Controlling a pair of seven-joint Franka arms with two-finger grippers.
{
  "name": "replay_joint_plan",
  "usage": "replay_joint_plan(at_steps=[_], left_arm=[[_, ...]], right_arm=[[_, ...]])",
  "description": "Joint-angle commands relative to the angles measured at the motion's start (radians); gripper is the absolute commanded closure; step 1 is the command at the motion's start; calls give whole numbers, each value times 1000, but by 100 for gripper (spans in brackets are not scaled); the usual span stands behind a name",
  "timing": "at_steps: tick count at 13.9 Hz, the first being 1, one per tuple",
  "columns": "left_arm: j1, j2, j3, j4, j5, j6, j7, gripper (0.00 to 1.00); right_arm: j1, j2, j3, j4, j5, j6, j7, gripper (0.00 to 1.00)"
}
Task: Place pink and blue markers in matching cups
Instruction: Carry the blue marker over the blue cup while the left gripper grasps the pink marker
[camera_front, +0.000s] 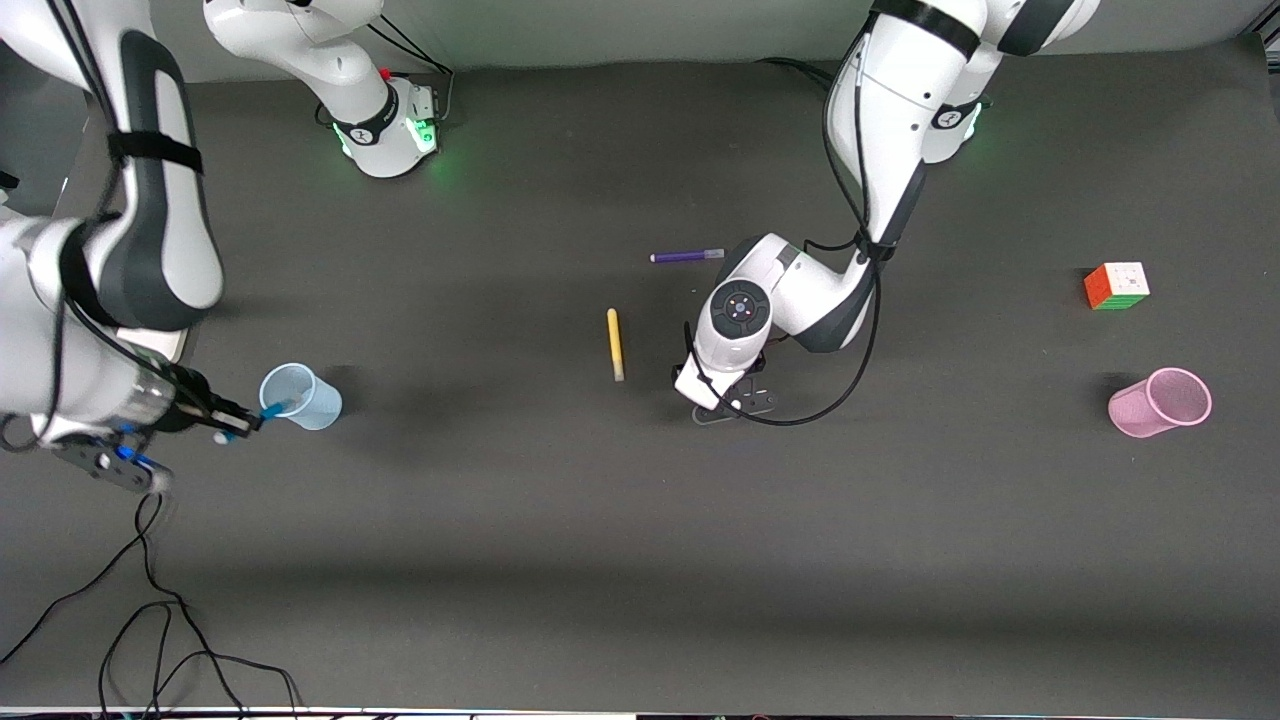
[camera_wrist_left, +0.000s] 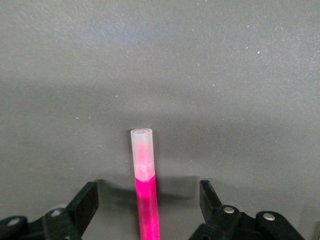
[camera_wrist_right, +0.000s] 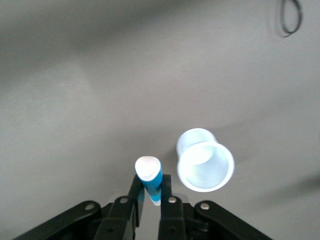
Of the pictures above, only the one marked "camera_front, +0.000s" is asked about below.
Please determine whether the white box device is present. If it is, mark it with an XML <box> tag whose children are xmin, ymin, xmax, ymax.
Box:
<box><xmin>117</xmin><ymin>326</ymin><xmax>189</xmax><ymax>364</ymax></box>

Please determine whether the translucent blue cup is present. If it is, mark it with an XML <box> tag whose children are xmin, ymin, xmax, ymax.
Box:
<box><xmin>259</xmin><ymin>362</ymin><xmax>344</xmax><ymax>432</ymax></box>

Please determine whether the pink mesh cup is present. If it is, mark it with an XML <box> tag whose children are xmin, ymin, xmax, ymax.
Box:
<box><xmin>1108</xmin><ymin>367</ymin><xmax>1213</xmax><ymax>439</ymax></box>

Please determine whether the colourful puzzle cube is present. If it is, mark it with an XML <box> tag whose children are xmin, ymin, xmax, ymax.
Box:
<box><xmin>1084</xmin><ymin>262</ymin><xmax>1151</xmax><ymax>311</ymax></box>

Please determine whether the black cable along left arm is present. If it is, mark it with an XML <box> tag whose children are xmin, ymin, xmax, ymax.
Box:
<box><xmin>683</xmin><ymin>20</ymin><xmax>885</xmax><ymax>429</ymax></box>

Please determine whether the long black looped table cable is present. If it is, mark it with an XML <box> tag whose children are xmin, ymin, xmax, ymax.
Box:
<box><xmin>0</xmin><ymin>490</ymin><xmax>246</xmax><ymax>717</ymax></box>

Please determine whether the black coiled table cable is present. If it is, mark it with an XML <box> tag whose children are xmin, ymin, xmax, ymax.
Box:
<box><xmin>97</xmin><ymin>600</ymin><xmax>303</xmax><ymax>719</ymax></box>

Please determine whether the black cable at left arm base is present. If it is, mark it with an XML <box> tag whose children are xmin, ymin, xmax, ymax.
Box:
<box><xmin>758</xmin><ymin>57</ymin><xmax>833</xmax><ymax>89</ymax></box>

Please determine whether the black cable at arm base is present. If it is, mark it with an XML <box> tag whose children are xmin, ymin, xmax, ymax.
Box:
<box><xmin>758</xmin><ymin>57</ymin><xmax>833</xmax><ymax>89</ymax></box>
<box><xmin>360</xmin><ymin>15</ymin><xmax>456</xmax><ymax>126</ymax></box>

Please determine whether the black cable at right arm base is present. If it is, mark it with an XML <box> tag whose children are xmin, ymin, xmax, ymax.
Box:
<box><xmin>360</xmin><ymin>15</ymin><xmax>456</xmax><ymax>126</ymax></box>

